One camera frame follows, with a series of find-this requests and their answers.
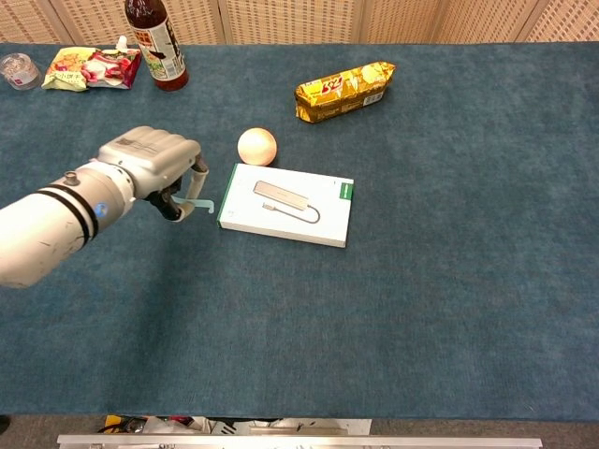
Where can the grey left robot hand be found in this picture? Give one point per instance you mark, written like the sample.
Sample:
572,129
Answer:
150,156

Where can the light blue plastic piece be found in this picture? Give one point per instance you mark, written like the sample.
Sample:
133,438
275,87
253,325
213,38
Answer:
203,204

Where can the white product box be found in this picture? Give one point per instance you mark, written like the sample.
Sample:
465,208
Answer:
281,220

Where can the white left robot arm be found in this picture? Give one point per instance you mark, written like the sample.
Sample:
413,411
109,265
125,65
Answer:
47,229

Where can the peach coloured ball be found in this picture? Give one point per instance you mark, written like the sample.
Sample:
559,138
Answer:
257,146

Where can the red white snack pouch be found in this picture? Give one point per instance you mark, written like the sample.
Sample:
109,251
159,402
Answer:
112,68

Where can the brown sauce bottle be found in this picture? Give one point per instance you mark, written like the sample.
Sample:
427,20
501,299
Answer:
161,56

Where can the yellow green snack bag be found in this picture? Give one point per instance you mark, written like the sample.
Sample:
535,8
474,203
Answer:
63,70

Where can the clear glass cup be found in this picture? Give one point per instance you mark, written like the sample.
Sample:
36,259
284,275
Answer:
18,71

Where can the woven folding screen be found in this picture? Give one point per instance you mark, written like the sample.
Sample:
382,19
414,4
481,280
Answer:
290,21

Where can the golden biscuit packet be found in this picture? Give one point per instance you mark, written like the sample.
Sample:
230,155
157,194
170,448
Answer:
344,91

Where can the blue table cloth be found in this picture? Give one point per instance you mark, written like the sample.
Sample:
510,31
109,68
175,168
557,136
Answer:
421,280

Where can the aluminium profile rail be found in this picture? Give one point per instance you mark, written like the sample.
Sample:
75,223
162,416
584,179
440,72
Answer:
299,441

